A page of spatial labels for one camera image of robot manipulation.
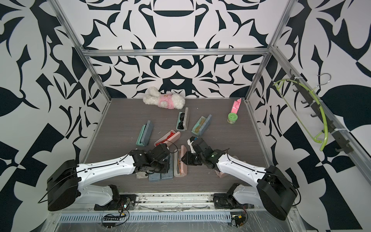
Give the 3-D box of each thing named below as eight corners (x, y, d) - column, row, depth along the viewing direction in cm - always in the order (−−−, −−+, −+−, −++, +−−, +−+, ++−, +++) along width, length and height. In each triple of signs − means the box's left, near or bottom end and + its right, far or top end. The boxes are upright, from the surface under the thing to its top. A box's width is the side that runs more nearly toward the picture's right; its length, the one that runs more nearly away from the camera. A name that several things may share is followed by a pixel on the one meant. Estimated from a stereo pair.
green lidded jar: (227, 123, 107) (229, 119, 103) (226, 117, 111) (227, 112, 107) (236, 123, 107) (238, 119, 103) (235, 117, 111) (236, 112, 107)
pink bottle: (229, 116, 111) (233, 106, 102) (232, 106, 117) (236, 97, 108) (235, 117, 110) (239, 108, 101) (237, 108, 116) (241, 98, 107)
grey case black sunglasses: (177, 130, 103) (176, 124, 97) (181, 112, 113) (180, 106, 107) (187, 131, 102) (187, 125, 96) (190, 114, 112) (190, 107, 106)
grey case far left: (139, 146, 95) (136, 141, 89) (144, 126, 105) (141, 120, 100) (149, 146, 95) (147, 141, 89) (153, 126, 105) (151, 120, 100)
